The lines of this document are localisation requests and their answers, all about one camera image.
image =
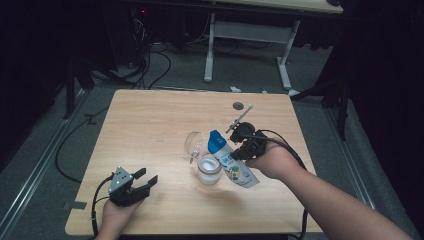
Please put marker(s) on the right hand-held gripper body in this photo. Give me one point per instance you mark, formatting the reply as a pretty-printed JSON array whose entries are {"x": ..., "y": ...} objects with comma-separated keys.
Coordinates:
[{"x": 253, "y": 145}]

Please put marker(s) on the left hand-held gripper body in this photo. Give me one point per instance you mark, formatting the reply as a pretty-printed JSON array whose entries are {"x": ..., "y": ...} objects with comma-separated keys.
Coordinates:
[{"x": 121, "y": 186}]

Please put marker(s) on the white and blue squeeze tube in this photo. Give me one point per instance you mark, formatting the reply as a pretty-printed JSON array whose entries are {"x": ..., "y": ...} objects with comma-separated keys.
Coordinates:
[{"x": 236, "y": 170}]

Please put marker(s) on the clear glass jar with lid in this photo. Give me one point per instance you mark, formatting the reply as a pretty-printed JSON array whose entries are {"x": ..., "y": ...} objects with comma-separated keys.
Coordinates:
[{"x": 209, "y": 170}]

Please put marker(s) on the person's right hand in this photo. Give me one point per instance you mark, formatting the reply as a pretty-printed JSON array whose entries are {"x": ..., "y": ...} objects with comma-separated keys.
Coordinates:
[{"x": 276, "y": 163}]

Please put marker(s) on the person's left hand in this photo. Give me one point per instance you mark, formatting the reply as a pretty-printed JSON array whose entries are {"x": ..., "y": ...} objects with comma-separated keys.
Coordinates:
[{"x": 115, "y": 218}]

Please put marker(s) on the grey tape strip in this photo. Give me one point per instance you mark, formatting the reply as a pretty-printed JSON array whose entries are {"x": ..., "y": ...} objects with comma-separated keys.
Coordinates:
[{"x": 77, "y": 205}]

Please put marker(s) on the white plug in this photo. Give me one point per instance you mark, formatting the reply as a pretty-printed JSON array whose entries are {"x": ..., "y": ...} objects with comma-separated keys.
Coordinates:
[{"x": 235, "y": 89}]

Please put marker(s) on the black metal stand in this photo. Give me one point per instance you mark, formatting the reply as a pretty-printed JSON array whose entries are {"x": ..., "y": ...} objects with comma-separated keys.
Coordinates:
[
  {"x": 70, "y": 93},
  {"x": 342, "y": 113}
]

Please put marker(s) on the white metal desk frame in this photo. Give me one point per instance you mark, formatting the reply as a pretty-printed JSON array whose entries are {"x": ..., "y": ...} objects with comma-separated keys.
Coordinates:
[{"x": 250, "y": 31}]

